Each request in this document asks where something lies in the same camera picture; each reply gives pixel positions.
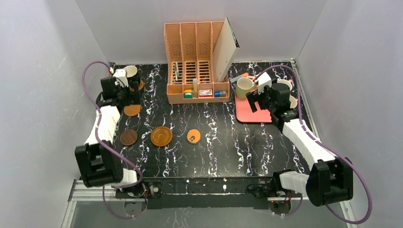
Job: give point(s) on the green mug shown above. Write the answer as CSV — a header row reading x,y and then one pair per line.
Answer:
x,y
244,85

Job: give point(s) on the plain orange coaster near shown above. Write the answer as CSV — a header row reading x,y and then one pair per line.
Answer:
x,y
132,110

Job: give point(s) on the blue grey bottle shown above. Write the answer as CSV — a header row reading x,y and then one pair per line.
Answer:
x,y
220,93

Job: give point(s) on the plain orange coaster far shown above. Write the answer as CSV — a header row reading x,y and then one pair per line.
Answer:
x,y
140,87

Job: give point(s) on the yellow mug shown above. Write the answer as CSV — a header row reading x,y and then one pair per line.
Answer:
x,y
293,102

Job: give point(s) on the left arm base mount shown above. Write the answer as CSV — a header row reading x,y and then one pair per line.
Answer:
x,y
136,198

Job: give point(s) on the red white card box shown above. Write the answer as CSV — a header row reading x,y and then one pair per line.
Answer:
x,y
205,93

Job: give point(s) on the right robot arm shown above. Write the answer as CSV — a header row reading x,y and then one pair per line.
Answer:
x,y
330,179

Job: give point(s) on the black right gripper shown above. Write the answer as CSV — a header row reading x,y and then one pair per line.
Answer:
x,y
255,98

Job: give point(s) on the white leaning book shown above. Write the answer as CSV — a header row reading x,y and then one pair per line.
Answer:
x,y
224,52

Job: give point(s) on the plain orange coaster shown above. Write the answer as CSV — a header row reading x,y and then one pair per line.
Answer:
x,y
132,110
140,87

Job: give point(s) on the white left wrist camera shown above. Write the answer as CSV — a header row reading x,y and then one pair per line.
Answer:
x,y
121,77

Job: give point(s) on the white tube in organizer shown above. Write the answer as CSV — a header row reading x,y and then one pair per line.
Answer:
x,y
195,84

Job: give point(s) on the ridged orange round coaster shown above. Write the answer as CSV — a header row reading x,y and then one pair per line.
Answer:
x,y
161,136

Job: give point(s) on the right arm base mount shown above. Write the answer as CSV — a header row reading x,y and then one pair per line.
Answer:
x,y
279,198

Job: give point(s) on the aluminium front rail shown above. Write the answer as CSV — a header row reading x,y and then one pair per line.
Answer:
x,y
178,190

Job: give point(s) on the dark brown wooden coaster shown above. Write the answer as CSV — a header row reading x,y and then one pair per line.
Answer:
x,y
128,137

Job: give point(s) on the grey marker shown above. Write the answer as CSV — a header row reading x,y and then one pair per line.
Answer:
x,y
235,79

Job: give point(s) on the pink tray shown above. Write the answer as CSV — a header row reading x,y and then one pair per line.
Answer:
x,y
244,113

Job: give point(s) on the orange coaster with black logo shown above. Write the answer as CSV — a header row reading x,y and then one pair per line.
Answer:
x,y
193,136

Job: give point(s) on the pen in organizer slot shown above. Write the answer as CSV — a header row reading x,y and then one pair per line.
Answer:
x,y
176,70

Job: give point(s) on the black mug white inside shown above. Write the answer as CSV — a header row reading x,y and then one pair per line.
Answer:
x,y
132,74

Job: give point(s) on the orange desk file organizer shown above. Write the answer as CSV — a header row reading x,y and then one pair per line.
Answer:
x,y
191,44

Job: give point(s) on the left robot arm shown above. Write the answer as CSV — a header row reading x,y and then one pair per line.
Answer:
x,y
98,162

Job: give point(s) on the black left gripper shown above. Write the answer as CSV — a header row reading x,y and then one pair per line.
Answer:
x,y
130,87

